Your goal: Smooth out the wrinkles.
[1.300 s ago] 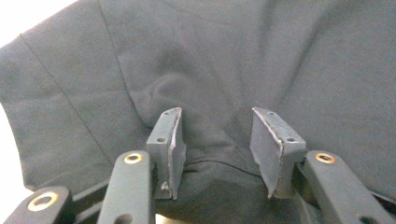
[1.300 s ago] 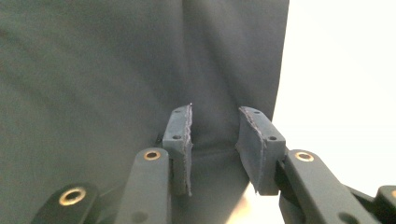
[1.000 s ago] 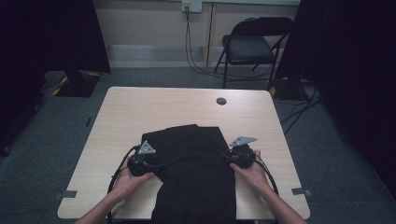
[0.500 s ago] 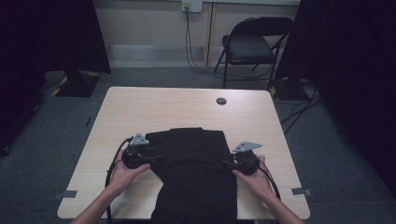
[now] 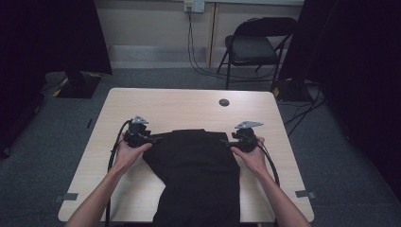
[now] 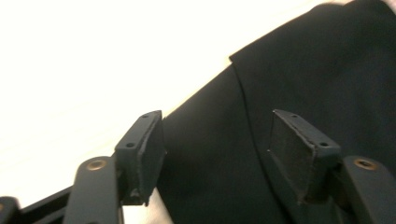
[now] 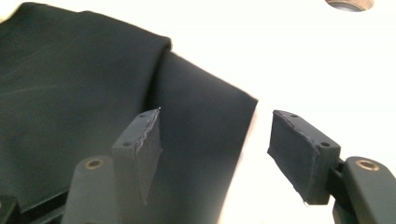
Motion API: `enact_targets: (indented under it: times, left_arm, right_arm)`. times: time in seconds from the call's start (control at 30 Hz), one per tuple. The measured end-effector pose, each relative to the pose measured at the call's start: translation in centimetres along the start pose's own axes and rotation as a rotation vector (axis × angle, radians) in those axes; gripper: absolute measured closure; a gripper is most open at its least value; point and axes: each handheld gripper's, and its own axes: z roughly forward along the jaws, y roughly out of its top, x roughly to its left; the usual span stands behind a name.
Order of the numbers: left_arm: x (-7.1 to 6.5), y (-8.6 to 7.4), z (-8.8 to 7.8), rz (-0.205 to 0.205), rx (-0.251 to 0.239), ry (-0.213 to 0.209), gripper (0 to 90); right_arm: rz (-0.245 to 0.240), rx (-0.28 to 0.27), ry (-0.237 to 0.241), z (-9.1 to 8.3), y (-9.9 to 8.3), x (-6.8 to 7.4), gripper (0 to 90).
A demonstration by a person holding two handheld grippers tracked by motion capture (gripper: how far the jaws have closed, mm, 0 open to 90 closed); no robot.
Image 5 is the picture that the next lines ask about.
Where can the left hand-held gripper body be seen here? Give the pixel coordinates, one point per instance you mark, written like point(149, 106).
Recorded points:
point(136, 135)

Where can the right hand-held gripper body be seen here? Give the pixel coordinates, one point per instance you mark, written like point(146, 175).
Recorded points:
point(247, 140)

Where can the black pants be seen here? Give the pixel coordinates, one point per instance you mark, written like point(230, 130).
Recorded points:
point(197, 176)

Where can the person's right hand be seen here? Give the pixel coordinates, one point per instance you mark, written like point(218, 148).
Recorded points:
point(252, 159)

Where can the person's left hand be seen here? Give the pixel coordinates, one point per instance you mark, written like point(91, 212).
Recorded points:
point(129, 157)

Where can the small black floor marker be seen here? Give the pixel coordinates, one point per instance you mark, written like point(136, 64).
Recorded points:
point(89, 123)

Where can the black stand base yellow tape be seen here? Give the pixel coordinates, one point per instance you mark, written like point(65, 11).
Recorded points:
point(290, 91)

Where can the grey tape strip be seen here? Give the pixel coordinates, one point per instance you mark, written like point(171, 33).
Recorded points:
point(305, 194)
point(67, 197)

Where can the black folding chair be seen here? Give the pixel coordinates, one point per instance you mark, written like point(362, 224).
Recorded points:
point(252, 47)

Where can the wide dark curtain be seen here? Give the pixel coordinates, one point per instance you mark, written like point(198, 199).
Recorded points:
point(47, 47)

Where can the tall dark curtain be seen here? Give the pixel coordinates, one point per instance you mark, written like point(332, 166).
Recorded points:
point(359, 78)

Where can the black stand base plate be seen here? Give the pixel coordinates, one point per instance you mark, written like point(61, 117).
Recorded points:
point(80, 86)

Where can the wooden wall strip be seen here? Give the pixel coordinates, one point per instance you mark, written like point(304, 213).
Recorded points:
point(212, 34)

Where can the white wall outlet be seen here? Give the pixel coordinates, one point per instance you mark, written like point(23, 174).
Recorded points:
point(194, 5)

